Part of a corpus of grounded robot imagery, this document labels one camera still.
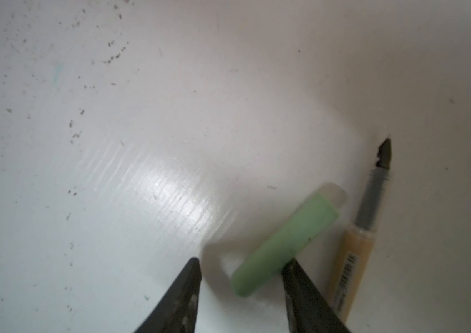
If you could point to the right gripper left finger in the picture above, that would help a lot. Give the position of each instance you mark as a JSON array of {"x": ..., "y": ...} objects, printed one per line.
[{"x": 177, "y": 310}]

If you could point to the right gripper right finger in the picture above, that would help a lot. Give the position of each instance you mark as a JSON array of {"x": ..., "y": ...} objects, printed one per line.
[{"x": 307, "y": 310}]

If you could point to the light green cap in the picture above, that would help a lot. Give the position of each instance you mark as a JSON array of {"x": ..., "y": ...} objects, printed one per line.
[{"x": 318, "y": 212}]

